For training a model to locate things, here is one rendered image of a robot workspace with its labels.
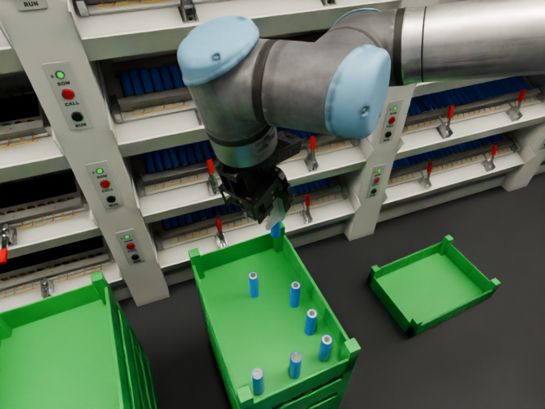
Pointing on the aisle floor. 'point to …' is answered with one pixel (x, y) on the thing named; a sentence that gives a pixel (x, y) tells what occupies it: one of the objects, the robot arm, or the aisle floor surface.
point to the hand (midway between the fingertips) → (276, 211)
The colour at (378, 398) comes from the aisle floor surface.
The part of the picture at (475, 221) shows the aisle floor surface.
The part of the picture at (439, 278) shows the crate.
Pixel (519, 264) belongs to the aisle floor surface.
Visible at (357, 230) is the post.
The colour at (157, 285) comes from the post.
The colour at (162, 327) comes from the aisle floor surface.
